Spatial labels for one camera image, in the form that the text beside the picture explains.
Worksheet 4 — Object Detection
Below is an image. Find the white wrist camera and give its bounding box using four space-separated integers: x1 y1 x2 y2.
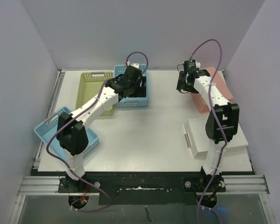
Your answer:
126 61 140 70
196 61 201 69

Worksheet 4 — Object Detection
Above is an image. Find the blue basket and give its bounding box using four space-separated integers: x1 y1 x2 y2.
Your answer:
114 65 150 108
34 106 99 160

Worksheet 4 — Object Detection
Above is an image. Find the white plastic basket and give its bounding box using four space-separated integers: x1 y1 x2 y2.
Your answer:
183 118 248 159

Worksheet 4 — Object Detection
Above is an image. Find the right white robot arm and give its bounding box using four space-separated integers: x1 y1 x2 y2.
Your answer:
176 59 239 191

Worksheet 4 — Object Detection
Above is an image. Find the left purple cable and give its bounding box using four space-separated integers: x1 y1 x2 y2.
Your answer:
46 51 149 212

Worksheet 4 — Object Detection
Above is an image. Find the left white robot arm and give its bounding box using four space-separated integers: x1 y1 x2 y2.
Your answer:
56 63 144 192

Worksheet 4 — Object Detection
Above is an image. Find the pink plastic basket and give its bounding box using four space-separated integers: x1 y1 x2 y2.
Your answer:
191 67 234 114

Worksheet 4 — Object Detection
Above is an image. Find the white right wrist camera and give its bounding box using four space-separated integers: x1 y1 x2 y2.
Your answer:
196 61 201 69

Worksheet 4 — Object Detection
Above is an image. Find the green plastic basket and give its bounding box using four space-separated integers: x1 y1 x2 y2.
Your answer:
75 71 114 109

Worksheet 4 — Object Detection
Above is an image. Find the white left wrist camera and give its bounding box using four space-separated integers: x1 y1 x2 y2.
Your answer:
126 61 140 70

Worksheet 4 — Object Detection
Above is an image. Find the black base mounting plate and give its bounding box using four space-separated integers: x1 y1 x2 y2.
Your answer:
58 172 226 205

